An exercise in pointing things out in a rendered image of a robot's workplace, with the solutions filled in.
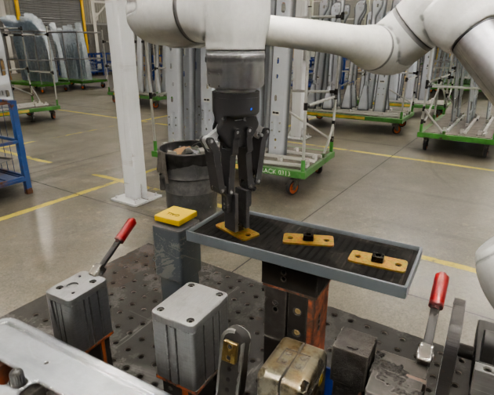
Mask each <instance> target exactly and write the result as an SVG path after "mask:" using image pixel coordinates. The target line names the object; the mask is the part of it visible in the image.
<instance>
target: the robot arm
mask: <svg viewBox="0 0 494 395"><path fill-rule="evenodd" d="M125 13H126V19H127V23H128V25H129V27H130V29H131V30H132V31H133V33H134V34H135V35H137V36H138V37H139V38H141V39H143V40H144V41H145V42H149V43H151V44H154V45H166V46H168V47H169V48H177V49H182V48H204V47H205V48H206V50H209V51H206V54H205V58H206V66H207V85H208V87H210V88H214V89H216V90H213V91H212V112H213V114H214V117H215V121H214V123H213V126H212V131H211V132H210V133H209V134H208V135H206V136H204V135H202V136H200V138H199V141H200V142H201V144H202V146H203V148H204V150H205V158H206V163H207V168H208V173H209V182H210V186H211V190H212V191H215V192H217V193H218V194H221V196H222V210H223V211H224V221H225V228H227V229H228V230H231V231H233V232H238V223H241V224H243V227H244V228H245V229H247V228H249V206H251V204H252V201H251V200H252V198H251V197H252V191H255V190H256V187H255V185H256V184H260V183H261V178H262V171H263V160H264V153H265V146H266V142H267V138H268V136H269V133H270V129H269V128H265V127H262V126H261V125H259V122H258V120H257V117H256V115H257V114H258V113H259V112H260V91H259V90H256V89H257V88H260V87H263V85H264V58H265V53H264V51H260V50H265V45H272V46H278V47H284V48H290V49H301V50H307V51H313V52H319V53H329V54H333V55H337V56H342V57H345V58H347V59H348V60H350V61H351V62H352V63H354V64H355V65H356V66H358V67H360V68H361V69H363V70H365V71H368V72H369V73H372V74H380V75H393V74H399V73H401V72H403V71H406V70H407V69H409V68H410V67H411V66H412V65H413V64H414V63H415V62H416V61H417V60H418V59H420V58H421V57H422V56H424V55H425V54H427V53H428V52H429V51H431V50H432V49H433V48H434V47H435V46H437V47H438V48H439V49H441V50H442V51H444V52H445V53H449V54H452V55H455V56H456V58H457V59H458V60H459V62H460V63H461V64H462V65H463V67H464V68H465V69H466V71H467V72H468V74H469V75H470V76H471V77H472V78H473V80H474V81H475V82H476V84H477V85H478V87H479V88H480V89H481V91H482V92H483V93H484V94H485V96H486V97H487V98H488V100H489V101H490V103H491V104H492V105H493V106H494V0H401V1H400V2H399V3H398V5H397V6H396V7H395V8H394V9H393V10H391V11H390V12H389V13H388V14H387V15H386V16H385V17H384V18H383V19H382V20H381V21H380V22H379V23H377V24H373V25H352V24H342V23H336V22H330V21H324V20H310V19H303V18H295V17H287V16H273V15H271V0H127V3H126V7H125ZM217 138H218V140H219V141H220V152H221V160H220V152H219V148H218V146H217V145H219V142H218V141H217ZM236 155H237V158H238V176H239V185H240V187H235V192H234V176H235V162H236ZM254 175H255V176H254ZM475 264H476V274H477V277H478V281H479V284H480V286H481V289H482V291H483V292H484V294H485V297H486V298H487V300H488V301H489V303H490V304H491V306H492V308H493V309H494V236H493V237H491V238H490V239H488V240H487V241H486V242H485V243H484V244H483V245H481V246H480V247H479V248H478V250H477V251H476V252H475Z"/></svg>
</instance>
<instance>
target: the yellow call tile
mask: <svg viewBox="0 0 494 395"><path fill-rule="evenodd" d="M196 216H197V211H195V210H190V209H187V208H181V207H177V206H172V207H170V208H167V209H166V210H164V211H162V212H159V213H158V214H156V215H154V220H156V221H159V222H163V223H168V224H171V225H174V226H180V225H182V224H184V223H186V222H187V221H189V220H191V219H193V218H194V217H196Z"/></svg>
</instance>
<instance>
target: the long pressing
mask: <svg viewBox="0 0 494 395"><path fill-rule="evenodd" d="M0 361H1V362H2V363H3V364H6V365H7V366H9V367H11V368H12V369H14V368H22V369H23V370H24V375H25V378H26V379H27V380H28V382H27V384H26V385H25V386H23V387H21V388H19V389H15V388H12V387H11V386H10V385H9V384H10V381H8V383H6V384H4V385H0V395H20V393H21V392H22V391H23V390H25V389H26V388H28V387H29V386H30V385H32V384H35V383H37V384H39V385H41V386H44V387H45V388H46V389H48V390H50V391H52V392H54V393H55V394H57V395H172V394H170V393H167V392H165V391H164V390H161V389H159V388H158V387H156V386H153V385H151V384H150V383H147V382H145V381H143V380H141V379H138V378H137V377H135V376H133V375H130V374H129V373H127V372H125V371H123V370H121V369H119V368H116V367H115V366H113V365H111V364H108V363H106V362H104V361H102V360H100V359H98V358H96V357H94V356H92V355H90V354H88V353H86V352H84V351H82V350H80V349H78V348H76V347H74V346H72V345H70V344H67V343H65V342H63V341H61V340H59V339H57V338H55V337H53V336H51V335H49V334H47V333H45V332H43V331H41V330H39V329H37V328H35V327H33V326H31V325H29V324H26V323H24V322H22V321H20V320H18V319H16V318H11V317H6V318H2V319H0ZM45 362H49V363H48V364H45Z"/></svg>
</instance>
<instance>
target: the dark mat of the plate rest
mask: <svg viewBox="0 0 494 395"><path fill-rule="evenodd" d="M222 222H224V213H222V214H221V215H219V216H217V217H216V218H215V219H212V220H211V221H209V222H207V223H206V224H205V225H203V226H201V227H199V228H198V229H197V230H194V231H193V232H195V233H199V234H204V235H208V236H211V237H217V238H220V239H224V240H226V241H232V242H235V243H239V244H242V245H248V246H251V247H254V248H259V249H263V250H266V251H269V252H275V253H278V254H282V255H286V256H290V257H293V258H297V259H302V260H306V261H309V262H312V263H317V264H321V265H324V266H330V267H333V268H336V269H340V270H345V271H348V272H351V273H355V274H360V275H364V276H367V277H373V278H376V279H379V280H382V281H388V282H391V283H395V284H400V285H405V283H406V281H407V279H408V277H409V274H410V271H411V269H412V266H413V264H414V262H415V260H416V257H417V254H418V252H419V251H416V250H412V249H408V248H402V247H398V246H394V245H388V244H384V243H380V242H376V241H370V240H365V239H361V238H358V237H351V236H347V235H343V234H337V233H333V232H329V231H325V230H319V229H314V228H311V227H307V226H301V225H296V224H292V223H286V222H282V221H278V220H275V219H268V218H264V217H260V216H254V215H249V229H251V230H254V231H256V232H257V233H259V234H260V235H259V237H255V238H253V239H250V240H248V241H241V240H239V239H238V238H236V237H234V236H232V235H230V234H228V233H226V232H225V231H223V230H221V229H219V228H217V227H216V224H217V223H222ZM303 232H313V233H314V234H316V235H328V236H333V240H334V246H333V247H321V246H310V245H287V244H283V243H282V241H283V236H284V233H292V234H303ZM353 250H358V251H362V252H368V253H373V252H379V253H383V254H385V256H388V257H391V258H395V259H403V260H406V261H407V262H408V266H407V268H406V271H405V273H404V274H400V273H397V272H393V271H389V270H383V269H379V268H375V267H371V266H365V265H361V264H357V263H351V262H348V257H349V255H350V254H351V252H352V251H353Z"/></svg>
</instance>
